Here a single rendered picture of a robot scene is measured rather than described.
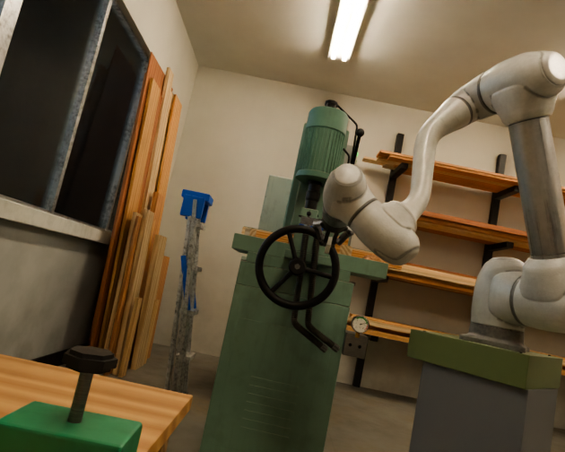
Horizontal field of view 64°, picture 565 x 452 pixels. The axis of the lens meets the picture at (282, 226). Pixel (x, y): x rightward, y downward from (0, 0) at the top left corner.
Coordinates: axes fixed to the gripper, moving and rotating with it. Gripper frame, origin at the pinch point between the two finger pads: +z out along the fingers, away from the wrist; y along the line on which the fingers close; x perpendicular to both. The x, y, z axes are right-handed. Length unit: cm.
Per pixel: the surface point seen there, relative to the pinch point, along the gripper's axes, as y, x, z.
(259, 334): 17.8, 24.7, 34.7
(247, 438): 15, 60, 47
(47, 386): 39, 62, -65
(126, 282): 113, -14, 135
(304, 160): 15, -46, 21
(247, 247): 29.0, -4.6, 24.4
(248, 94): 92, -244, 202
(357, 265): -13.3, -5.7, 24.1
